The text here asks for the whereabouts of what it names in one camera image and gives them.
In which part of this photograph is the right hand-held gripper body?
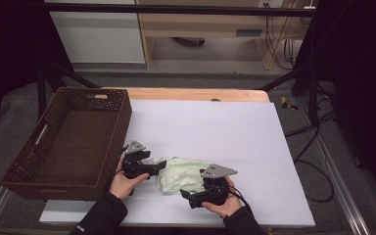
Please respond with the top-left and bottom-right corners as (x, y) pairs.
(200, 164), (239, 207)

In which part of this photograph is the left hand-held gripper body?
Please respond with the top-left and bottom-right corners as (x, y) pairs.
(120, 139), (153, 180)

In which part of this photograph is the pale green baby garment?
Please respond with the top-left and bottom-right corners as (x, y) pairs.
(152, 156), (217, 196)

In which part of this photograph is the brown wicker basket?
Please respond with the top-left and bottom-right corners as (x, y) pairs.
(0, 86), (133, 202)

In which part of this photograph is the person's left hand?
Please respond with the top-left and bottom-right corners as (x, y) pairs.
(109, 159), (151, 201)

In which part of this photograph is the person's right hand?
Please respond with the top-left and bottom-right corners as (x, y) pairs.
(201, 175), (243, 219)

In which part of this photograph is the wooden table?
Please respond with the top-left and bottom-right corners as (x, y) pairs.
(101, 86), (271, 104)

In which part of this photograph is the yellow and black tape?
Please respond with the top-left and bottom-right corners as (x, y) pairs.
(280, 96), (300, 112)

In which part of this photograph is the black metal stand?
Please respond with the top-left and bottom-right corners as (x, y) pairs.
(258, 14), (321, 126)
(35, 58), (99, 116)

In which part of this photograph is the white cabinet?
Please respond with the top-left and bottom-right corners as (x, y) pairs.
(43, 0), (146, 65)

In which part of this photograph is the wooden desk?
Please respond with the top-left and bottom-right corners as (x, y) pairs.
(135, 0), (307, 71)

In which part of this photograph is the black metal crossbar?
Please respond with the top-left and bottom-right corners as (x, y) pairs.
(43, 2), (321, 18)

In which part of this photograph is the black curtain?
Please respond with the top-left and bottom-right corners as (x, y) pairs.
(312, 0), (376, 200)
(0, 0), (74, 135)

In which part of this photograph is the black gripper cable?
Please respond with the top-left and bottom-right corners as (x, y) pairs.
(228, 185), (254, 213)

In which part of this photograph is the black looped floor cable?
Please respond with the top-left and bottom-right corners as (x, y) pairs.
(293, 130), (336, 204)

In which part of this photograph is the hanging cable bundle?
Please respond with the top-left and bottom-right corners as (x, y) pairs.
(263, 0), (307, 71)

